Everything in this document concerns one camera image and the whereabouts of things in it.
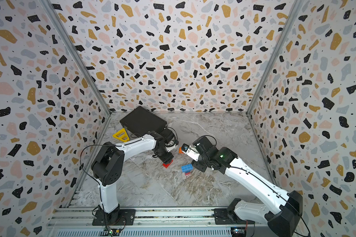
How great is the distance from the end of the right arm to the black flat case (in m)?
0.52

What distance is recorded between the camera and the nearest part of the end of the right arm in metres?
0.50

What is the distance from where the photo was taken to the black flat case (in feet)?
3.63
